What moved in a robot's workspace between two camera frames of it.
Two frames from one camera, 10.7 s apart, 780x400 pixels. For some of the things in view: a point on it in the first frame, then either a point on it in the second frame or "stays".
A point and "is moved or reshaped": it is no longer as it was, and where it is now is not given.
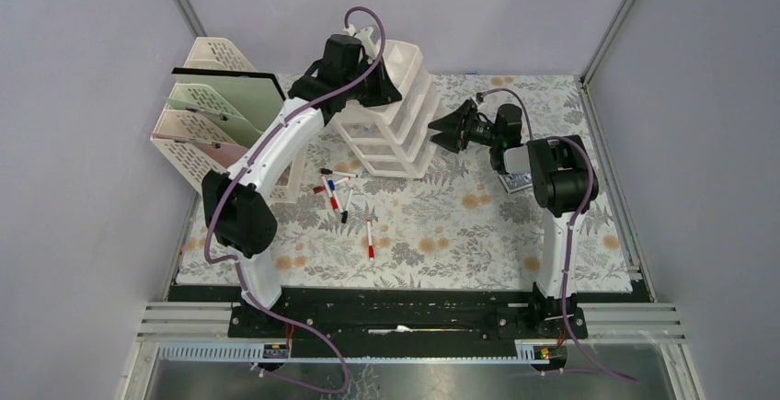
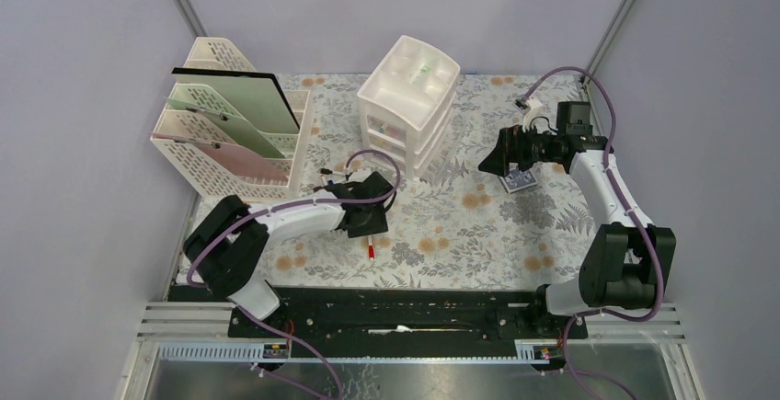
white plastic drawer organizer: (395, 140) is moved or reshaped
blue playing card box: (515, 181) stays
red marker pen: (371, 246) stays
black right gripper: (451, 125) → (509, 151)
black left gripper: (386, 91) → (377, 225)
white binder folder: (250, 94) stays
